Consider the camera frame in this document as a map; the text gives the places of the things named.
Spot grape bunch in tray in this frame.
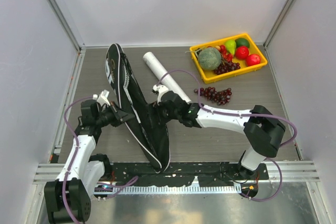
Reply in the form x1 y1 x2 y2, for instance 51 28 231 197
213 61 240 75

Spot green lime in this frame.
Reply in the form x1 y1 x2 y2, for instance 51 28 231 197
235 38 250 48

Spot green netted melon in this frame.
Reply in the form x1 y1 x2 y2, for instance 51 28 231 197
197 47 222 71

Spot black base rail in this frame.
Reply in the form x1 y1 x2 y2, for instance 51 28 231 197
111 162 269 187

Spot red apple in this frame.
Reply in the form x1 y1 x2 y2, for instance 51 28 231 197
235 46 249 60

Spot green pear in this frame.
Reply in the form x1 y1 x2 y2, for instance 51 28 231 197
224 39 236 55

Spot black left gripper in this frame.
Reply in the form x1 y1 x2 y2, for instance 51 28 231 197
95 101 134 127

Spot aluminium frame bars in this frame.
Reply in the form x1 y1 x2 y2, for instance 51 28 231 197
31 0 87 54

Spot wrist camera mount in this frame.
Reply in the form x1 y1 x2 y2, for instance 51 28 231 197
152 84 169 103
92 90 110 106

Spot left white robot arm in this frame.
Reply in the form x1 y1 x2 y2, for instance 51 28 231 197
44 98 134 223

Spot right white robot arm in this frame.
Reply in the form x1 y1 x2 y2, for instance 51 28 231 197
155 90 286 179

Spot red pomegranate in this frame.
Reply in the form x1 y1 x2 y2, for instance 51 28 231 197
245 54 261 67

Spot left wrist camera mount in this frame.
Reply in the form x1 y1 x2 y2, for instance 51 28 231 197
92 90 110 106

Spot yellow plastic tray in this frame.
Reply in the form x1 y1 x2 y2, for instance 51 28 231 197
189 33 268 84

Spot dark red grape bunch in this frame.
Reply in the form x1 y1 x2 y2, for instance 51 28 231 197
193 87 232 105

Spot red cherries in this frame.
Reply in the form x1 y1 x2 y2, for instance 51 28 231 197
215 45 233 62

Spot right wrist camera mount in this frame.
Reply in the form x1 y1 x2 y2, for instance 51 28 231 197
152 84 169 103

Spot white slotted cable duct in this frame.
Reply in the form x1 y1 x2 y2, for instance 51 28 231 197
91 183 242 196

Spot black racket bag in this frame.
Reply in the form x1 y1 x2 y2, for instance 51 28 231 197
105 43 171 173

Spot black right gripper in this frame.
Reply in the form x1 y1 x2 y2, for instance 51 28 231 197
145 100 181 128

